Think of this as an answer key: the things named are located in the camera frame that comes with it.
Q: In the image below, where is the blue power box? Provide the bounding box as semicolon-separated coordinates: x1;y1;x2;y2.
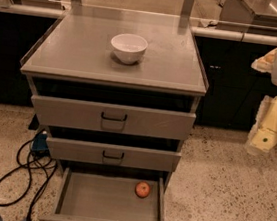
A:
31;131;49;157

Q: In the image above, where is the grey middle drawer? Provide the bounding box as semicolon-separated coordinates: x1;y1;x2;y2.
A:
46;137;181;172

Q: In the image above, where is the grey top drawer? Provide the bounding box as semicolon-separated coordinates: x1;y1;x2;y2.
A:
31;95;196;140

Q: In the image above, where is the black floor cable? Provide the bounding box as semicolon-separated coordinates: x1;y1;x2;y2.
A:
0;125;63;221

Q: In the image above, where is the grey drawer cabinet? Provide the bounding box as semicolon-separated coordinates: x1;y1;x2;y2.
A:
7;0;218;191

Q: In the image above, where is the red apple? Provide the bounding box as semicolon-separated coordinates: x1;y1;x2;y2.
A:
135;181;151;199

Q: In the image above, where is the grey drawer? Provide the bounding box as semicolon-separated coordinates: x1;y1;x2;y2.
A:
39;168;165;221
46;137;181;172
31;95;196;140

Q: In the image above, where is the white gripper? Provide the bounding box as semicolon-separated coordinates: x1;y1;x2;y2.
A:
245;49;277;155

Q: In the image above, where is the grey bottom drawer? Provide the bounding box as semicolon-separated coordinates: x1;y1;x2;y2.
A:
39;168;165;221

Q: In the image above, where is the white ceramic bowl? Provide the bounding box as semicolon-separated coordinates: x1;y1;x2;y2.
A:
111;33;149;65

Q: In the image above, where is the background steel table right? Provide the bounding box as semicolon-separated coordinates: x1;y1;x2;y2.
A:
216;0;277;37

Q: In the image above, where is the white horizontal rail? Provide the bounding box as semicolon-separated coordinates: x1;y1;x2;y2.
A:
0;5;277;46

